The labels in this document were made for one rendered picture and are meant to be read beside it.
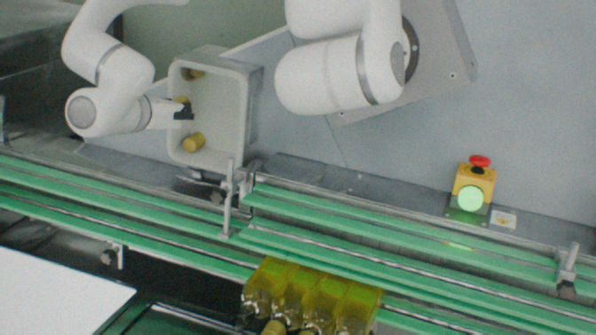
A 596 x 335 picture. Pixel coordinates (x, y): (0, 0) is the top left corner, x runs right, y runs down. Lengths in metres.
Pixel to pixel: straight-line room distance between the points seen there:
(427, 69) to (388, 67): 0.31
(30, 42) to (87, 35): 0.99
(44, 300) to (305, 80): 0.77
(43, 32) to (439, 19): 1.27
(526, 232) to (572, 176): 0.14
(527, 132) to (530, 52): 0.15
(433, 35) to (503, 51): 0.17
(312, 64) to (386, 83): 0.10
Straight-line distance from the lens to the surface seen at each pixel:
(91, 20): 1.01
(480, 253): 1.14
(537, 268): 1.15
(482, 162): 1.21
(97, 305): 1.35
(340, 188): 1.23
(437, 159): 1.28
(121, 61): 0.96
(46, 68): 2.05
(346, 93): 0.81
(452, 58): 1.09
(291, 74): 0.84
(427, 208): 1.21
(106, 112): 0.98
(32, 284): 1.43
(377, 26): 0.81
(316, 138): 1.32
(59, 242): 1.63
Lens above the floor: 1.94
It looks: 60 degrees down
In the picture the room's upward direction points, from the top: 136 degrees counter-clockwise
